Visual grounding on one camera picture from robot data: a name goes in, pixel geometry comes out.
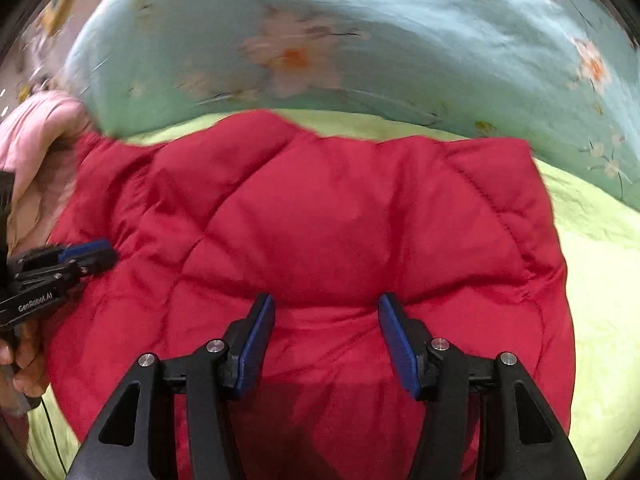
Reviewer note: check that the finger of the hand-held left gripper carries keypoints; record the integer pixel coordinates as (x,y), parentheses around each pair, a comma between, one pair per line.
(87,251)
(100,262)

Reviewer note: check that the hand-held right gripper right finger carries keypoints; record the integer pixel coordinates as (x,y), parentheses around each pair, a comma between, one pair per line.
(400,345)

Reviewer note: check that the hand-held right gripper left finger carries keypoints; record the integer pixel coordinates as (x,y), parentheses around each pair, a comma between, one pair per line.
(252,345)

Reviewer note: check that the red quilted jacket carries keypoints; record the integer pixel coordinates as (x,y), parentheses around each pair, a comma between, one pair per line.
(325,220)

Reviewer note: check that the person's left hand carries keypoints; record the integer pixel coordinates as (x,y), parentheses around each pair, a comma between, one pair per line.
(27,365)

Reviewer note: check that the pink quilt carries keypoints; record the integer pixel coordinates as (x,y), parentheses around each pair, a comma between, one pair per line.
(35,130)

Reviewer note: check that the light green bed sheet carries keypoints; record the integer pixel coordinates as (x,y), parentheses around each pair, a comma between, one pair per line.
(595,260)

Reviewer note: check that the teal floral quilt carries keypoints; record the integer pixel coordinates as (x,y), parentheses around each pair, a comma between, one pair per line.
(400,35)

